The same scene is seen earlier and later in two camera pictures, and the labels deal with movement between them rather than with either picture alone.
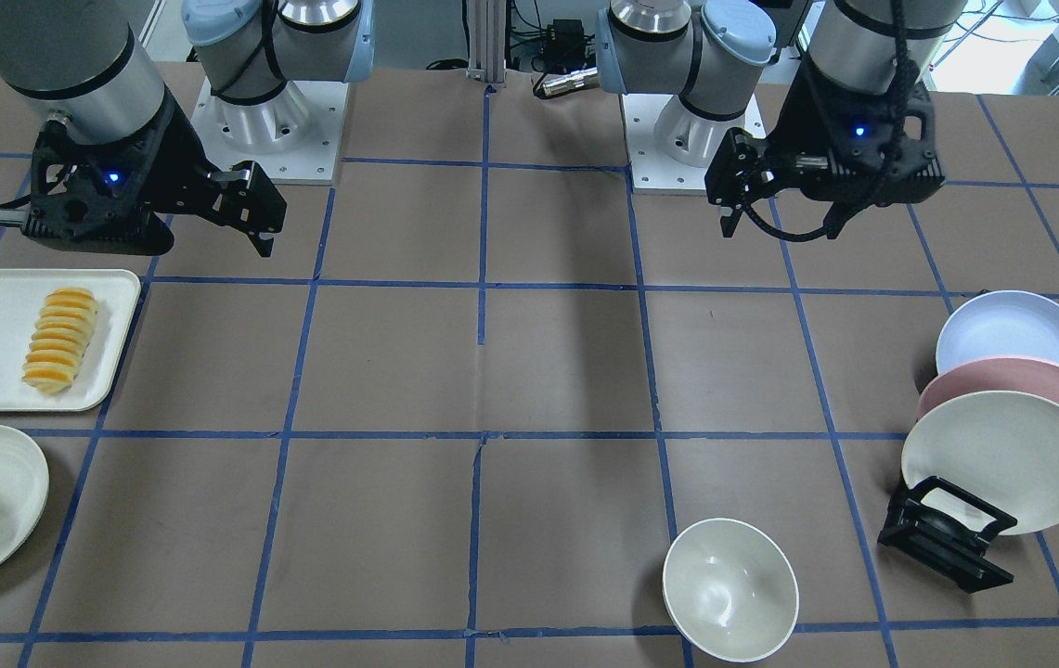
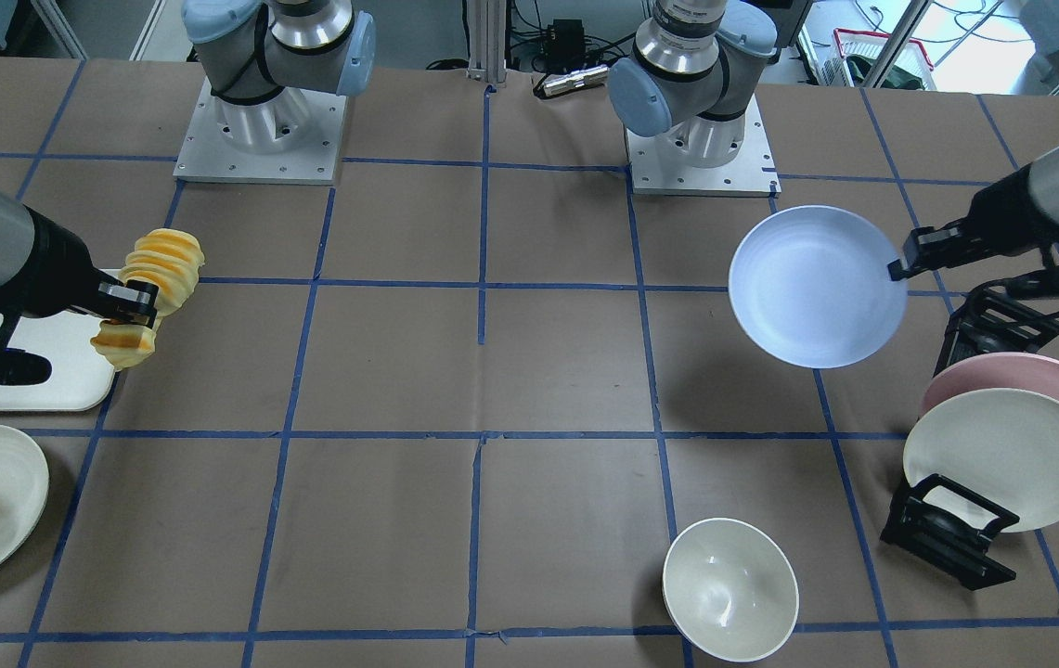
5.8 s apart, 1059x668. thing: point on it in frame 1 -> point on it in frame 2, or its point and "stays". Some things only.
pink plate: (1026, 375) stays
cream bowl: (730, 588) stays
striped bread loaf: (62, 331) -> (172, 260)
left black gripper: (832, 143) -> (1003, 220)
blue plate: (1015, 324) -> (811, 287)
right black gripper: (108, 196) -> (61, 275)
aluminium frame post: (487, 41) stays
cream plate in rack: (1029, 457) stays
